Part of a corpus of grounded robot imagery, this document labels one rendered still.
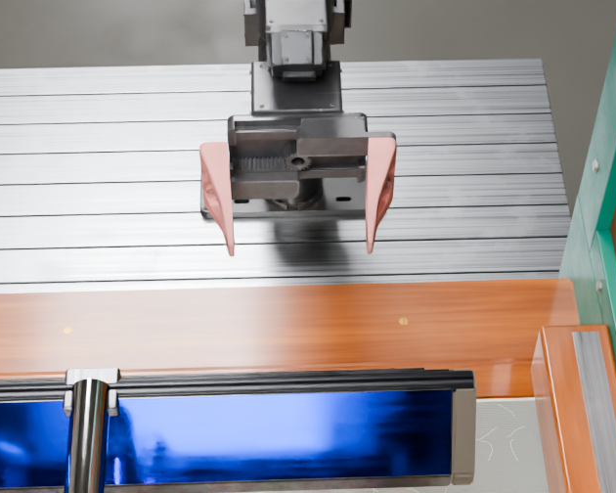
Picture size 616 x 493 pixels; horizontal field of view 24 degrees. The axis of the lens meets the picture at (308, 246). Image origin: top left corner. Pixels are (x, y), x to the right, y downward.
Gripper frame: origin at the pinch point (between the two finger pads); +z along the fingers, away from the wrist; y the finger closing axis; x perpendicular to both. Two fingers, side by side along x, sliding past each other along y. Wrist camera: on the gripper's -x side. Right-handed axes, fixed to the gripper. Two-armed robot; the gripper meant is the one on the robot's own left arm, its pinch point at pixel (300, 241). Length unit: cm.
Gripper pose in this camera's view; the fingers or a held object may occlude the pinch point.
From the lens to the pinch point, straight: 100.4
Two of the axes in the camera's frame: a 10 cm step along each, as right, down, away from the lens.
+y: 10.0, -0.2, 0.2
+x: 0.0, 6.0, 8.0
